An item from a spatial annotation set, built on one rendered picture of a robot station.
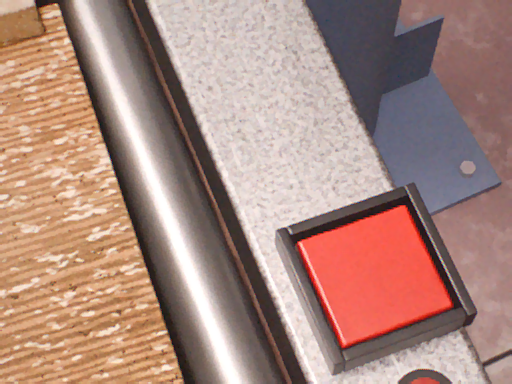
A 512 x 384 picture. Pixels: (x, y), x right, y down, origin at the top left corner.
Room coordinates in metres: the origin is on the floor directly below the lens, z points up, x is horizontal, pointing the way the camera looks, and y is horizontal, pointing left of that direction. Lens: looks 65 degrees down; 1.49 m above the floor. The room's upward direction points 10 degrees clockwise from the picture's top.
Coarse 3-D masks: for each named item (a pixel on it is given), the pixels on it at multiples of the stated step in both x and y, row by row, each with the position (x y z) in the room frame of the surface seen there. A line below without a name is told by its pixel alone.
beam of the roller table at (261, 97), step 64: (192, 0) 0.40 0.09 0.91; (256, 0) 0.41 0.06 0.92; (192, 64) 0.36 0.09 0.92; (256, 64) 0.37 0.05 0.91; (320, 64) 0.37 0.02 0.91; (192, 128) 0.33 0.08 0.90; (256, 128) 0.33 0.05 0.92; (320, 128) 0.33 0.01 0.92; (256, 192) 0.29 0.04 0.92; (320, 192) 0.30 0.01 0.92; (384, 192) 0.30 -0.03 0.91; (256, 256) 0.26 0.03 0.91
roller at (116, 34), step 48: (48, 0) 0.39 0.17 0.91; (96, 0) 0.39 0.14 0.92; (96, 48) 0.36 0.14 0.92; (144, 48) 0.37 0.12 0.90; (96, 96) 0.33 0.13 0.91; (144, 96) 0.33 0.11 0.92; (144, 144) 0.30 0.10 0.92; (144, 192) 0.28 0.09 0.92; (192, 192) 0.28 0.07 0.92; (144, 240) 0.26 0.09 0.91; (192, 240) 0.26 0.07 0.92; (192, 288) 0.23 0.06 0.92; (240, 288) 0.24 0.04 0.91; (192, 336) 0.21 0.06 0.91; (240, 336) 0.21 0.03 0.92
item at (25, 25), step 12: (0, 0) 0.35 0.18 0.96; (12, 0) 0.35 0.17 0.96; (24, 0) 0.35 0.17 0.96; (0, 12) 0.34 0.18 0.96; (12, 12) 0.34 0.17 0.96; (24, 12) 0.35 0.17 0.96; (36, 12) 0.35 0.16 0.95; (0, 24) 0.34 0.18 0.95; (12, 24) 0.34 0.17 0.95; (24, 24) 0.35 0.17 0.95; (36, 24) 0.35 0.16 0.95; (0, 36) 0.34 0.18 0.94; (12, 36) 0.34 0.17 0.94; (24, 36) 0.34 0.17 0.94
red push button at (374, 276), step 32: (352, 224) 0.28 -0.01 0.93; (384, 224) 0.28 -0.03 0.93; (320, 256) 0.25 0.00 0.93; (352, 256) 0.26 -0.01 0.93; (384, 256) 0.26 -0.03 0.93; (416, 256) 0.26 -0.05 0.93; (320, 288) 0.24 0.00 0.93; (352, 288) 0.24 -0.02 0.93; (384, 288) 0.24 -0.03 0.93; (416, 288) 0.25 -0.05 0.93; (352, 320) 0.22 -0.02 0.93; (384, 320) 0.23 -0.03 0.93; (416, 320) 0.23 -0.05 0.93
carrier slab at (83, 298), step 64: (0, 64) 0.33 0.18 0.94; (64, 64) 0.33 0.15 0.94; (0, 128) 0.29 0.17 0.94; (64, 128) 0.30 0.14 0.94; (0, 192) 0.26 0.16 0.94; (64, 192) 0.26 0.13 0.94; (0, 256) 0.22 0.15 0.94; (64, 256) 0.23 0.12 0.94; (128, 256) 0.23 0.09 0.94; (0, 320) 0.19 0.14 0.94; (64, 320) 0.20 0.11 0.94; (128, 320) 0.20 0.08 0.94
